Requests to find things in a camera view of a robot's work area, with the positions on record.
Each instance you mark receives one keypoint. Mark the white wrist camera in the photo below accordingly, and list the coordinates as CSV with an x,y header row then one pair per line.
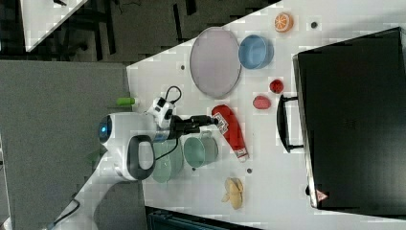
x,y
162,111

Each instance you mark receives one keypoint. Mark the red ketchup bottle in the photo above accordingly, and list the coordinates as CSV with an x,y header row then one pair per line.
x,y
229,127

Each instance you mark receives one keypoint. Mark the green measuring cup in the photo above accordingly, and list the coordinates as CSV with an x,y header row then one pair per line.
x,y
200,150

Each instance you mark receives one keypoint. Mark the green pear toy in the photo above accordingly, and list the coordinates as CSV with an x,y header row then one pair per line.
x,y
127,101

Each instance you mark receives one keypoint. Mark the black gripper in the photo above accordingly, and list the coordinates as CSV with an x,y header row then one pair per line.
x,y
179,127

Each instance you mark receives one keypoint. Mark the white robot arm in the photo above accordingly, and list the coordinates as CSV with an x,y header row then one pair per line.
x,y
122,134

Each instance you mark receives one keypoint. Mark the red apple toy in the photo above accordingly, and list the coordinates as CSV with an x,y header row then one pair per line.
x,y
276,86

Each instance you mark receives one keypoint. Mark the orange slice toy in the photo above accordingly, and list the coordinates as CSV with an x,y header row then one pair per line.
x,y
283,22

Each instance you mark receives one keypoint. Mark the black toaster oven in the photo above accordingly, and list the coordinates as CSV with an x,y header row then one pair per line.
x,y
351,98

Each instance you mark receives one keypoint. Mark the red strawberry toy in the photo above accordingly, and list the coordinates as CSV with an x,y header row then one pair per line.
x,y
261,102

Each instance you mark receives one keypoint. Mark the lilac round plate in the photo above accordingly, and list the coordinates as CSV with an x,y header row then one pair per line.
x,y
214,62

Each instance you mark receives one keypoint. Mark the blue bowl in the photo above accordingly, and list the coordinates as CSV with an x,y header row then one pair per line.
x,y
255,52

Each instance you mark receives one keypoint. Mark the peeled banana toy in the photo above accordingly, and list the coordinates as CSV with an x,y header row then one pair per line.
x,y
234,190

